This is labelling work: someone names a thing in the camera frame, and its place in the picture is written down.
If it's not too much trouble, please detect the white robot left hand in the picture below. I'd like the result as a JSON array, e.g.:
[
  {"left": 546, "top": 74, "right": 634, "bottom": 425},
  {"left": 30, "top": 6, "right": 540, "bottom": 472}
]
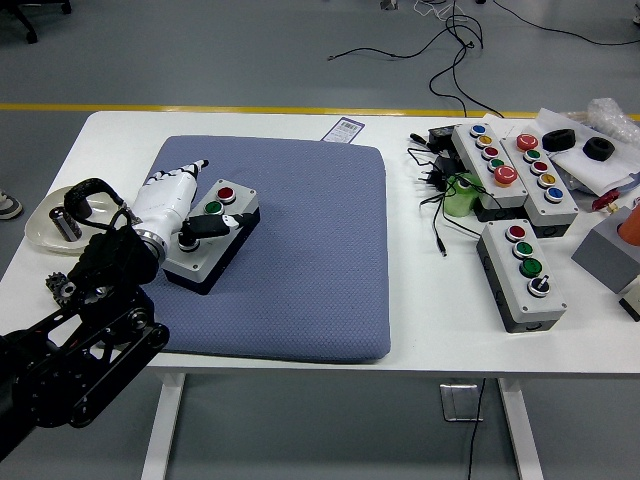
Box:
[{"left": 130, "top": 158, "right": 257, "bottom": 242}]

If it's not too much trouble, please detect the grey two-button control box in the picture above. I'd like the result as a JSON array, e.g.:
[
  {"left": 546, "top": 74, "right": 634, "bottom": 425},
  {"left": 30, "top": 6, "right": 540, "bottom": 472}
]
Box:
[{"left": 162, "top": 178, "right": 261, "bottom": 296}]

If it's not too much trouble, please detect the five-button box blue end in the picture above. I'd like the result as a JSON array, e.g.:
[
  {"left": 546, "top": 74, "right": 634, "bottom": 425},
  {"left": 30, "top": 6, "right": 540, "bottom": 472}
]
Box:
[{"left": 451, "top": 122, "right": 531, "bottom": 224}]

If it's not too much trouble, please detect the four-button box with selector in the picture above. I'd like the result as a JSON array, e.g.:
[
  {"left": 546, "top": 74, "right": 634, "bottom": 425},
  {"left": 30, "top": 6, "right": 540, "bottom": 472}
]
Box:
[{"left": 475, "top": 219, "right": 569, "bottom": 334}]

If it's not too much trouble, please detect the five-button box red end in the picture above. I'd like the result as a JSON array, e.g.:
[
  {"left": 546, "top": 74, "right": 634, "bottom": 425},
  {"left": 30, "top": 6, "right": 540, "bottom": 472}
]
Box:
[{"left": 500, "top": 132, "right": 580, "bottom": 239}]

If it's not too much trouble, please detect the black cylindrical capacitor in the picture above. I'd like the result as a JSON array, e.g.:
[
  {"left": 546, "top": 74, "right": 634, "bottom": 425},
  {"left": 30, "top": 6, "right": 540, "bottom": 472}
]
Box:
[{"left": 48, "top": 205, "right": 84, "bottom": 242}]

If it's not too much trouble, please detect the white shallow dish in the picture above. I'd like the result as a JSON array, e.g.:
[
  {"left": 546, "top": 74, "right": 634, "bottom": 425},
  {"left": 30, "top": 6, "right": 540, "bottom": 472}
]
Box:
[{"left": 24, "top": 185, "right": 126, "bottom": 256}]

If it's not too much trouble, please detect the small black gear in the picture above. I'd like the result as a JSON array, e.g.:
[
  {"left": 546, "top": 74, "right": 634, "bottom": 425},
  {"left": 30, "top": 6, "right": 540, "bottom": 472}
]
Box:
[{"left": 45, "top": 271, "right": 76, "bottom": 306}]

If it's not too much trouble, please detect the blue-grey quilted mat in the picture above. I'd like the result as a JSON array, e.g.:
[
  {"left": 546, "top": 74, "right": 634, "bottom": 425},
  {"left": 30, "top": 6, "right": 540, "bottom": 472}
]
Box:
[{"left": 134, "top": 134, "right": 392, "bottom": 365}]

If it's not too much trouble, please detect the person's shoe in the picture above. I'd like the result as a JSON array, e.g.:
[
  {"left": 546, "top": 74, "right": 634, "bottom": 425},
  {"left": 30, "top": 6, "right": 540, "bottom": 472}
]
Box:
[{"left": 0, "top": 188, "right": 25, "bottom": 221}]

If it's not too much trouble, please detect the purple-edged barcode label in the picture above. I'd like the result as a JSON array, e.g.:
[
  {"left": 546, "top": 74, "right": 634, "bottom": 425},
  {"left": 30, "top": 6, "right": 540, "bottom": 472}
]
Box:
[{"left": 320, "top": 116, "right": 366, "bottom": 144}]

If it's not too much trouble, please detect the white table leg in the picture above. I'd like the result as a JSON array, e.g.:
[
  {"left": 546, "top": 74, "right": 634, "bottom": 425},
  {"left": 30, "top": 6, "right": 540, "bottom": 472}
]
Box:
[
  {"left": 497, "top": 377, "right": 544, "bottom": 480},
  {"left": 141, "top": 372, "right": 186, "bottom": 480}
]

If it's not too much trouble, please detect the black office chair base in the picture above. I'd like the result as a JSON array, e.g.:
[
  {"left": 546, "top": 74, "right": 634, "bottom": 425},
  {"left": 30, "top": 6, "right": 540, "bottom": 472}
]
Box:
[{"left": 0, "top": 0, "right": 73, "bottom": 45}]

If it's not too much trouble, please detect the black power adapter brick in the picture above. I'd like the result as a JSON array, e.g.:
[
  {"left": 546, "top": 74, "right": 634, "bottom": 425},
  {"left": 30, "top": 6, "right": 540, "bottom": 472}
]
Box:
[{"left": 427, "top": 124, "right": 462, "bottom": 154}]

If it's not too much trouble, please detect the black plug adapter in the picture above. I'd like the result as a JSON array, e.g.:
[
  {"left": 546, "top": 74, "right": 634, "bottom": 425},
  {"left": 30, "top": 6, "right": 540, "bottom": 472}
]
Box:
[{"left": 414, "top": 153, "right": 466, "bottom": 194}]

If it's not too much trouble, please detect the green plastic cylinder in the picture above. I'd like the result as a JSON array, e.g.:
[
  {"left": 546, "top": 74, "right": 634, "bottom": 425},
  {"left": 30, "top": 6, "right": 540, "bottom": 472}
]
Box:
[{"left": 443, "top": 172, "right": 484, "bottom": 219}]

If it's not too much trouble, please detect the metal floor socket plate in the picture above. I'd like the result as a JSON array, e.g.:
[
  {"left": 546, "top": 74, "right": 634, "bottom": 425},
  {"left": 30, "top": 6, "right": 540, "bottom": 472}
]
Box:
[{"left": 439, "top": 382, "right": 485, "bottom": 424}]

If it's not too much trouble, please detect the grey slanted block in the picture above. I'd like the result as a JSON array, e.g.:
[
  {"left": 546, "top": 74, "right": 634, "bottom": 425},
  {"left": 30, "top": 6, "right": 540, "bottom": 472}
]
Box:
[{"left": 571, "top": 204, "right": 640, "bottom": 296}]

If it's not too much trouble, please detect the clear bubble wrap bag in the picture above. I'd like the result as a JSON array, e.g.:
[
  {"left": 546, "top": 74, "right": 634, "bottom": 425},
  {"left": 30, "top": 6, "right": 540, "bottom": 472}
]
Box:
[{"left": 569, "top": 97, "right": 640, "bottom": 146}]

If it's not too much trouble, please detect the orange cylinder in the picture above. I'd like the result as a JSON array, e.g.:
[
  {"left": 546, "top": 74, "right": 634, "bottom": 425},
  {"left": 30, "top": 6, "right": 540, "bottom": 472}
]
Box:
[{"left": 617, "top": 202, "right": 640, "bottom": 246}]

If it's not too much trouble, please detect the white and black small device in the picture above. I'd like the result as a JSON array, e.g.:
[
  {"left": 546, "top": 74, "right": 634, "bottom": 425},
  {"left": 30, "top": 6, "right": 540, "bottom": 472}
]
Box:
[{"left": 618, "top": 284, "right": 640, "bottom": 322}]

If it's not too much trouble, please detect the black cord with barrel jack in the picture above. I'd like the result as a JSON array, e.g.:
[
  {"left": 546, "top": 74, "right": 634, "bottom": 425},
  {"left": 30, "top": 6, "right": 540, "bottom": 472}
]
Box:
[{"left": 418, "top": 187, "right": 484, "bottom": 259}]

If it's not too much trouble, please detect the long black floor cable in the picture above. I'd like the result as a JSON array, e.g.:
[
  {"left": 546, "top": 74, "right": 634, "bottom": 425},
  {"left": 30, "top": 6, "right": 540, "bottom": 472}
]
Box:
[{"left": 327, "top": 0, "right": 506, "bottom": 119}]

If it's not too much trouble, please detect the white floor cable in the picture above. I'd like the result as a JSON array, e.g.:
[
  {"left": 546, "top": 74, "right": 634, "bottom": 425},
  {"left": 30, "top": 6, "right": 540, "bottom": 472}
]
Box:
[{"left": 414, "top": 0, "right": 454, "bottom": 22}]

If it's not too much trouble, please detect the black foam ring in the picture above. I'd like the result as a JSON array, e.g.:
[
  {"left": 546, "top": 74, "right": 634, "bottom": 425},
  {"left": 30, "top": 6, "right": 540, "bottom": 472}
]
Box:
[
  {"left": 542, "top": 128, "right": 576, "bottom": 151},
  {"left": 582, "top": 136, "right": 616, "bottom": 163}
]

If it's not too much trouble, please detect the black cable under table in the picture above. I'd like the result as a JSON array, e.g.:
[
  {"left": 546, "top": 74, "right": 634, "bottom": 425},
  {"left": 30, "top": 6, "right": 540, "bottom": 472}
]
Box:
[{"left": 467, "top": 378, "right": 487, "bottom": 480}]

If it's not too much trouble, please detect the thin black floor cable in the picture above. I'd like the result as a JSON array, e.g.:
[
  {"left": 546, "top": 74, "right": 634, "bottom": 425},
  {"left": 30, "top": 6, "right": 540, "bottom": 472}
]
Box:
[{"left": 492, "top": 0, "right": 640, "bottom": 47}]

